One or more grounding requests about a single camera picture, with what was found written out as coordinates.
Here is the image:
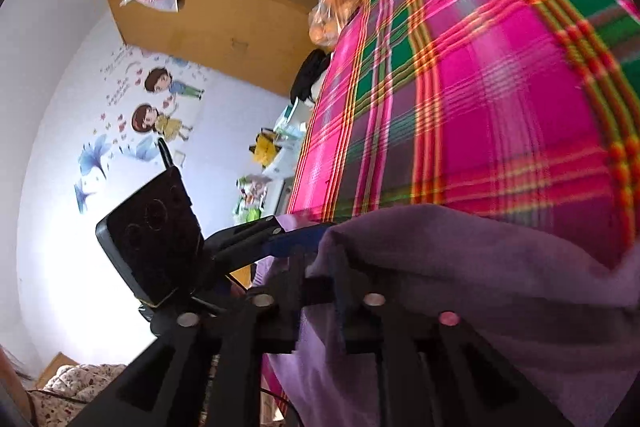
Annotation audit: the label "yellow bag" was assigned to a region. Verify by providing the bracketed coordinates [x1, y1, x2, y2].
[250, 132, 282, 168]

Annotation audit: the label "bag of oranges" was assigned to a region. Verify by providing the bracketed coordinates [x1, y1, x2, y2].
[308, 0, 373, 48]

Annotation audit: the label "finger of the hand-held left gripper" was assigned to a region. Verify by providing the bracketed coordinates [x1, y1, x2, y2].
[205, 214, 281, 253]
[220, 223, 341, 278]

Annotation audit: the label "wooden headboard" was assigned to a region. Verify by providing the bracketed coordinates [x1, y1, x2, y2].
[37, 351, 80, 383]

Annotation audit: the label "cartoon couple wall sticker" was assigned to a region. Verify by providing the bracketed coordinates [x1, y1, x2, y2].
[74, 47, 207, 215]

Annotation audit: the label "purple fleece pants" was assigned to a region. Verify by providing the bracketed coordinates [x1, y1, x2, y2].
[252, 204, 640, 427]

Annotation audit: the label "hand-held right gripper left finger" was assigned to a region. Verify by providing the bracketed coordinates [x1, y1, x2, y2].
[67, 247, 333, 427]

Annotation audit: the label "wooden wardrobe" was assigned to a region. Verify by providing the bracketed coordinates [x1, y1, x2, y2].
[98, 0, 368, 96]

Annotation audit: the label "black cloth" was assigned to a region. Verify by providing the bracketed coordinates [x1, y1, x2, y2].
[289, 48, 332, 105]

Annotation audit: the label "floral garment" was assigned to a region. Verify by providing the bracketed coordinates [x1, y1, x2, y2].
[27, 362, 128, 427]

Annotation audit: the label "pink green plaid bedsheet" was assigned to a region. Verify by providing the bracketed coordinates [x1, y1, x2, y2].
[260, 0, 640, 413]

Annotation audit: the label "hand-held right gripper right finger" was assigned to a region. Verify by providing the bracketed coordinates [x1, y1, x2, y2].
[332, 252, 576, 427]

